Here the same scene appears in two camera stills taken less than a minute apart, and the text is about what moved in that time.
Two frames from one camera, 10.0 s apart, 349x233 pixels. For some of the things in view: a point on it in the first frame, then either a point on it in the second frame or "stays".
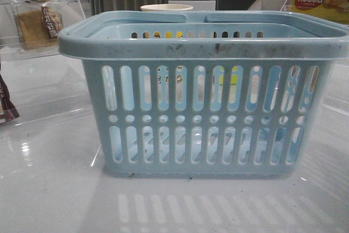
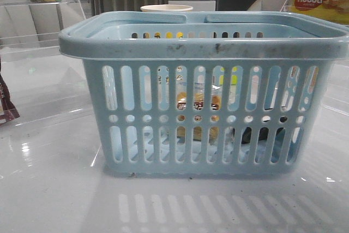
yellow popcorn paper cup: (167, 7) stays
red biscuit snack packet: (8, 109) stays
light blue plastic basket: (242, 94) stays
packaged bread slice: (39, 22) to (198, 104)
